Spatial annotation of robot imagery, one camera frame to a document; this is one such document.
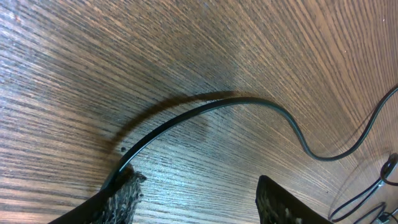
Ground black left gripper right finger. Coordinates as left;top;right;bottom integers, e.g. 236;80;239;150
256;175;331;224

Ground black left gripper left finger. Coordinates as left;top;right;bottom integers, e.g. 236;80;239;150
50;167;146;224

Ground thin black USB cable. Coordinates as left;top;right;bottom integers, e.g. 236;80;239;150
99;85;398;192

